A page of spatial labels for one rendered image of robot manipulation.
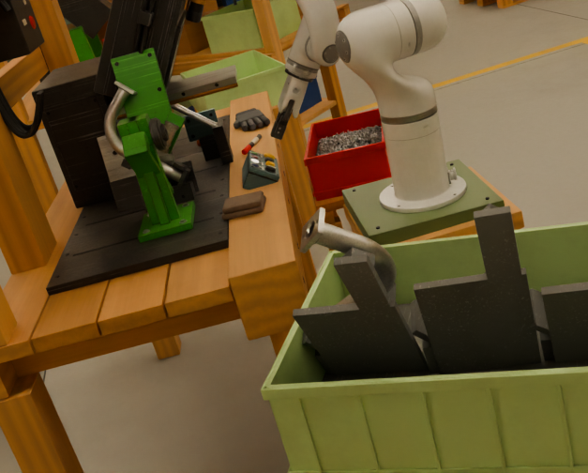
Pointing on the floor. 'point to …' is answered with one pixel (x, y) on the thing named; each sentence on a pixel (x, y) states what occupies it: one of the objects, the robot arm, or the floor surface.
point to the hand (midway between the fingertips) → (278, 129)
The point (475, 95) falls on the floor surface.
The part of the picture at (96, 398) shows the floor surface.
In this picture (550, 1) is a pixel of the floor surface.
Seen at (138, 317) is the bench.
